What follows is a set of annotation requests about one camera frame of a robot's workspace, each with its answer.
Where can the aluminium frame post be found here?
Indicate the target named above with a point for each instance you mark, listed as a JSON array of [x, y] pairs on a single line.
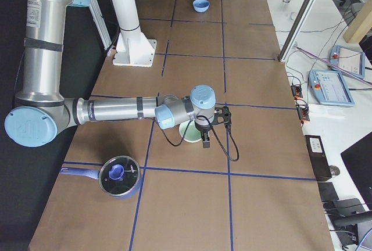
[[295, 29]]

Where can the black monitor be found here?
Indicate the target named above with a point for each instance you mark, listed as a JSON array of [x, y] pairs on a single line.
[[357, 160]]

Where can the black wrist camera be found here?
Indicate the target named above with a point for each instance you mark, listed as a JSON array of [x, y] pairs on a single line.
[[222, 115]]

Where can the blue saucepan with glass lid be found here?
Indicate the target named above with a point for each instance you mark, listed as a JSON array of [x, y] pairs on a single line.
[[120, 177]]

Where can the far teach pendant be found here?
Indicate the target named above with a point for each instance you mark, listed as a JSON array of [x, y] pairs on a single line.
[[348, 59]]

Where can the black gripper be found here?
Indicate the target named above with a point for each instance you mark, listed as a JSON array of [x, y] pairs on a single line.
[[203, 131]]

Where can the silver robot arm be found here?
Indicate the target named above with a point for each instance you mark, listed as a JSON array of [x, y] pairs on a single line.
[[40, 112]]

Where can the wooden board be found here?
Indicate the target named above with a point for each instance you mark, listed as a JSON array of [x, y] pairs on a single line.
[[361, 24]]

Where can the orange black cable connectors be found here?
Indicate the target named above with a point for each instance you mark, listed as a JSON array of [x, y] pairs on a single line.
[[300, 104]]

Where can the green bowl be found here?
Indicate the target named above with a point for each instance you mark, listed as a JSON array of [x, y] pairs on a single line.
[[189, 132]]

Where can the near teach pendant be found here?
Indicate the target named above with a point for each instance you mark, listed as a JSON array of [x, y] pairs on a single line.
[[329, 88]]

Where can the teach pendant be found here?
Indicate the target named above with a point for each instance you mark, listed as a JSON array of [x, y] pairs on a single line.
[[348, 59], [329, 88]]

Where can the blue bowl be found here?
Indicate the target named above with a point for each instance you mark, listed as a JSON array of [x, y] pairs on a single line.
[[201, 6]]

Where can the black power box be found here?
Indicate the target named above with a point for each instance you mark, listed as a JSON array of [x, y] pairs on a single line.
[[318, 158]]

